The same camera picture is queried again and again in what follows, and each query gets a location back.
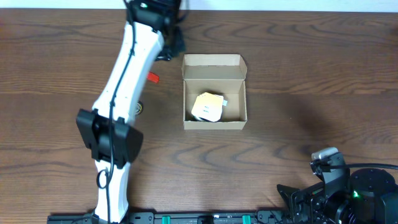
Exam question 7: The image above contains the yellow sticky note pad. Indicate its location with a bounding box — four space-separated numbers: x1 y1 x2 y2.
191 92 228 122

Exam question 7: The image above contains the cardboard box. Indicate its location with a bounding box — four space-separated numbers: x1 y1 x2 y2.
182 54 248 130

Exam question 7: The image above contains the orange utility knife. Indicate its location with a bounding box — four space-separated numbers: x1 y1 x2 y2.
147 72 160 83

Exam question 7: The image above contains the black yellow correction tape dispenser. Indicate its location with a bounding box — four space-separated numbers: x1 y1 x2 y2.
135 101 144 115

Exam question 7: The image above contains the black mounting rail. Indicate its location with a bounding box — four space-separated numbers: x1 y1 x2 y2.
47 210 293 224

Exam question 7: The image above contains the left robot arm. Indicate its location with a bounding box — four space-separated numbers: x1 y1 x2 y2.
76 0 184 223

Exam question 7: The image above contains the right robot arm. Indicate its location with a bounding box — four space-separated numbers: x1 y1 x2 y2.
277 147 397 224

